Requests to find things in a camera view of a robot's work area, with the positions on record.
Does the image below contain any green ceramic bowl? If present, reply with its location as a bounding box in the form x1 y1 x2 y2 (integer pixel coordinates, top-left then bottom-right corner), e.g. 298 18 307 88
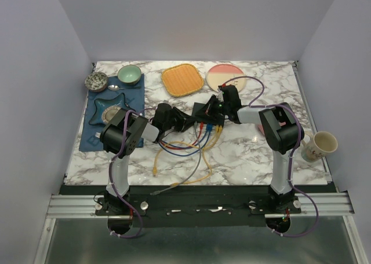
117 65 142 85

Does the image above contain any red ethernet cable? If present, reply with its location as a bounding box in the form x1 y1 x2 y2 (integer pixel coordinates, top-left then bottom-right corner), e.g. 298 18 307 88
161 122 205 151

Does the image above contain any patterned small bowl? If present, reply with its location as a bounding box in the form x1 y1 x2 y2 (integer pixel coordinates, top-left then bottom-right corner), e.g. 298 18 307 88
84 72 108 93

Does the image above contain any aluminium rail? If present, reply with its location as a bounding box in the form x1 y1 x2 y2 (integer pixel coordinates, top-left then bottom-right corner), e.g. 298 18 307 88
46 193 355 219

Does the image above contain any blue star-shaped dish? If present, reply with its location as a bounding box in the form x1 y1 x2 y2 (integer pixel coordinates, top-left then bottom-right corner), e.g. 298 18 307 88
85 92 136 126

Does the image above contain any blue ethernet cable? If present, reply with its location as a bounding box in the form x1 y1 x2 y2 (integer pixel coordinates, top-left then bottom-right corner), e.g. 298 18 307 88
159 123 212 156
162 123 214 151

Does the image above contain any grey ethernet cable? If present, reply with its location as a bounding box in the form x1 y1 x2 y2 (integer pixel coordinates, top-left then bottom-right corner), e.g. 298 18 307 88
150 122 203 196

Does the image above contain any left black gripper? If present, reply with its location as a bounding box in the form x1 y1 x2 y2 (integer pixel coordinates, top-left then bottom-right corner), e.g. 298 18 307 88
163 107 197 133

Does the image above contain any small round saucer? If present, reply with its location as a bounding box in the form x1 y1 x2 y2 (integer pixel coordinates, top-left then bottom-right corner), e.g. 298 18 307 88
101 105 121 124

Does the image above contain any blue cloth placemat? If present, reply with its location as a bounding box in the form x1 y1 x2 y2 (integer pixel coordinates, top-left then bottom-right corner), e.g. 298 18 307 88
79 75 145 152

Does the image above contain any pink and cream plate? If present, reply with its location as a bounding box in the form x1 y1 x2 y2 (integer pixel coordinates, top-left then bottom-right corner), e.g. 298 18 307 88
206 64 245 91

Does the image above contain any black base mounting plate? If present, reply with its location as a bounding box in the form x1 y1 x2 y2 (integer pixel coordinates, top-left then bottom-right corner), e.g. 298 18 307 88
96 185 301 228

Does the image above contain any silver metal spoon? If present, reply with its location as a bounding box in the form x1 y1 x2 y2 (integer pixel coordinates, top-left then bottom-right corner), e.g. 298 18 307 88
108 85 141 91

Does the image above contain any orange woven square tray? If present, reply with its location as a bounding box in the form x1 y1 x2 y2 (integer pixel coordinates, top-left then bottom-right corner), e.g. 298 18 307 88
161 63 204 97

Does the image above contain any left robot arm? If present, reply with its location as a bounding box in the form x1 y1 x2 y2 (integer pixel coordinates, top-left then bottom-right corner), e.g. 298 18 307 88
100 103 197 215

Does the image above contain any pink dotted plate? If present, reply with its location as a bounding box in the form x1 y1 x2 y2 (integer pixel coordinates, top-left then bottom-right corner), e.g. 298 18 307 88
257 124 264 134

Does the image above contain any cream ceramic mug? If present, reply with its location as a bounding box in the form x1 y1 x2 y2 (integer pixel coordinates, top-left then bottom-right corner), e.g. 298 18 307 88
301 131 339 163

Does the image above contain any black network switch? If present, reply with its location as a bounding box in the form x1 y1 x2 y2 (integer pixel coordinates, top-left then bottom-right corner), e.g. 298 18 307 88
191 102 224 126

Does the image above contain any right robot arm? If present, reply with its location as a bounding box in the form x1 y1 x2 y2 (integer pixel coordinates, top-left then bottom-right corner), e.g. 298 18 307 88
185 85 304 213

